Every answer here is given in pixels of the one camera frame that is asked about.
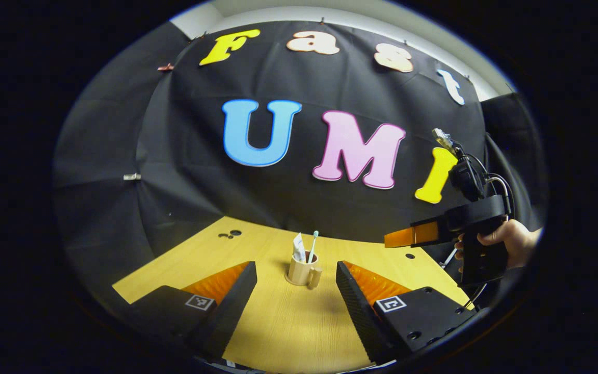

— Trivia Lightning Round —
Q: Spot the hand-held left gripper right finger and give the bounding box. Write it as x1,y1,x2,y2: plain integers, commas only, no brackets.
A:
335,261,479,364

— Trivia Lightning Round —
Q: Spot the beige cup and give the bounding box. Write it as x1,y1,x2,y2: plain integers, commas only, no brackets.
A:
285,251,323,290

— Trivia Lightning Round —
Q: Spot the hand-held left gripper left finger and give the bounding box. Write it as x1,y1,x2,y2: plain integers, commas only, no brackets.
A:
125,261,259,362

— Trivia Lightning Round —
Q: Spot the black backdrop cloth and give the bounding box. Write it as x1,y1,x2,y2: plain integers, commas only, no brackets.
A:
52,21,546,291

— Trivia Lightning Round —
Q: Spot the wooden desktop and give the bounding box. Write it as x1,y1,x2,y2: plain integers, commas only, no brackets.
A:
112,217,479,374

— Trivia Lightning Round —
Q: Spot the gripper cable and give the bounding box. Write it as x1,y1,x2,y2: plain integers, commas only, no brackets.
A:
468,153,515,216

